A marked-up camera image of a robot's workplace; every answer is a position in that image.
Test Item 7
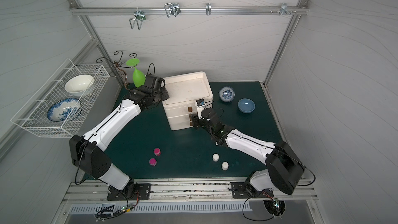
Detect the white three-drawer cabinet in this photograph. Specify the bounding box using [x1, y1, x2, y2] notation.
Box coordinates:
[162, 72, 213, 131]

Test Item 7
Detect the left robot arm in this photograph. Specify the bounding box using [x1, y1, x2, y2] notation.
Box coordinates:
[69, 86, 169, 191]

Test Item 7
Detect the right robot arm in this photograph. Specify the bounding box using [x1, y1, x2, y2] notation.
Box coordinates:
[189, 113, 305, 198]

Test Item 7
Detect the white paint can left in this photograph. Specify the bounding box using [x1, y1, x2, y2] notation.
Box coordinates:
[212, 153, 219, 162]

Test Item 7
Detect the white paint can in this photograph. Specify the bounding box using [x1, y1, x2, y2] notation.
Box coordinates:
[212, 153, 219, 162]
[222, 162, 229, 171]

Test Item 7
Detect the white paint can right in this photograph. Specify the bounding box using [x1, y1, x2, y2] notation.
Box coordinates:
[222, 162, 229, 171]

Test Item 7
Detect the pink paint can far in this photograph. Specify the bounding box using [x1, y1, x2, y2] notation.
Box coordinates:
[153, 148, 161, 156]

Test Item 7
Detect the pink paint can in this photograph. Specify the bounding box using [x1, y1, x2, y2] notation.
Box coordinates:
[149, 158, 157, 167]
[153, 148, 161, 156]

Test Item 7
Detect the pink paint can near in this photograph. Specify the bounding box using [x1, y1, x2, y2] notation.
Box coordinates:
[149, 158, 157, 167]

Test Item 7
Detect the green upturned wine glass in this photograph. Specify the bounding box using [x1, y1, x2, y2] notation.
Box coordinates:
[126, 58, 146, 88]

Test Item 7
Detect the small blue patterned bowl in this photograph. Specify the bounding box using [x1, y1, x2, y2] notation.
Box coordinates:
[219, 86, 235, 103]

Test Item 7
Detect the plain blue bowl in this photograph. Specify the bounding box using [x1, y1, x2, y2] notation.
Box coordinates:
[237, 98, 256, 114]

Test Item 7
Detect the dark metal glass rack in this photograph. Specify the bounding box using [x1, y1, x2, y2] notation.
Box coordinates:
[96, 50, 140, 90]

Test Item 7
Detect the metal hook with green tag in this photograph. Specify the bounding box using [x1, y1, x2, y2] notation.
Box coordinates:
[129, 7, 146, 31]

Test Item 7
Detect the white bowl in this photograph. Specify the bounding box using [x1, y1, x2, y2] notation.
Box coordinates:
[64, 75, 94, 96]

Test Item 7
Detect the blue patterned plate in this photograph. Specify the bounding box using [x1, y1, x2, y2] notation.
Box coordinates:
[47, 97, 81, 122]

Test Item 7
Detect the small metal hook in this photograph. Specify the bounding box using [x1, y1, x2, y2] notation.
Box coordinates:
[205, 3, 211, 16]

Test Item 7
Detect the white vent grille strip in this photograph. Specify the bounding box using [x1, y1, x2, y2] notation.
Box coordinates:
[69, 201, 252, 215]

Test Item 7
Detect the right end metal hook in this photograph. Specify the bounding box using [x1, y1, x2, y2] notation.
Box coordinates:
[269, 3, 297, 16]

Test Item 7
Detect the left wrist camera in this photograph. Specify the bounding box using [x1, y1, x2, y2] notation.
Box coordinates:
[144, 74, 165, 90]

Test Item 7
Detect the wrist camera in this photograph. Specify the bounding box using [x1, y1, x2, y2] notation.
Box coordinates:
[196, 99, 206, 119]
[144, 74, 165, 90]

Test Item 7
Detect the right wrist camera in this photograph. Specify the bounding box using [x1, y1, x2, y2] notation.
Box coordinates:
[196, 99, 206, 119]

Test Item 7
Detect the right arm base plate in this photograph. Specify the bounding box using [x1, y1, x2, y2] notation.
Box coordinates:
[228, 182, 274, 199]

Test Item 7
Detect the aluminium top rail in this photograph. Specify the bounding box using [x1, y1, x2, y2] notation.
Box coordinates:
[70, 5, 309, 17]

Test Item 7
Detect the double wire hook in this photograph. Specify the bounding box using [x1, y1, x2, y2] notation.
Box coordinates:
[164, 3, 181, 18]

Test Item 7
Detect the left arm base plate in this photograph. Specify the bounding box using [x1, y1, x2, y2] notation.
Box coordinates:
[106, 183, 151, 201]

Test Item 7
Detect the white wire basket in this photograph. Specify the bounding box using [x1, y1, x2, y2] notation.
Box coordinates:
[11, 59, 110, 138]

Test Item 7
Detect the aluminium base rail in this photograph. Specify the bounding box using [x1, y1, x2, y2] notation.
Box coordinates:
[61, 176, 318, 205]

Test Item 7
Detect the left base cable bundle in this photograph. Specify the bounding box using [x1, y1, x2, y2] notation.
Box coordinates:
[94, 189, 141, 222]

